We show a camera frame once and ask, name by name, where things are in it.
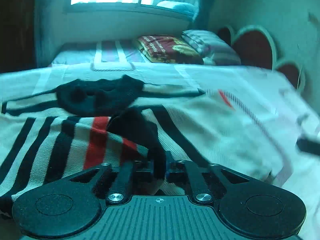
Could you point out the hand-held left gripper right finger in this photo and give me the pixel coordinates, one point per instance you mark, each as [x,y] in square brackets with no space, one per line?
[168,169]

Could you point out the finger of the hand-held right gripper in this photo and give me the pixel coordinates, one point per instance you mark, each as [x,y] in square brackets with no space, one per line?
[308,147]

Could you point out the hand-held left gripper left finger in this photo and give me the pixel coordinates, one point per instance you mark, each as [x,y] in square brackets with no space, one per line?
[150,168]

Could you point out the striped knit sweater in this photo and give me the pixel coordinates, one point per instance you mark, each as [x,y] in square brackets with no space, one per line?
[75,142]

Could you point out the red heart-shaped headboard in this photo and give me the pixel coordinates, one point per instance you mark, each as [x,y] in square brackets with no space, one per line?
[252,47]

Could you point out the red patterned folded blanket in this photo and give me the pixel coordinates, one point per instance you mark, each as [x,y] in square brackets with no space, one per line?
[167,48]

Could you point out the grey striped pillow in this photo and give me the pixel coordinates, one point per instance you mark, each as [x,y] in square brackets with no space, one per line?
[212,47]

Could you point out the teal folded towel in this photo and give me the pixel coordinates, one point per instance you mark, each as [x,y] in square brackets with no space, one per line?
[178,7]

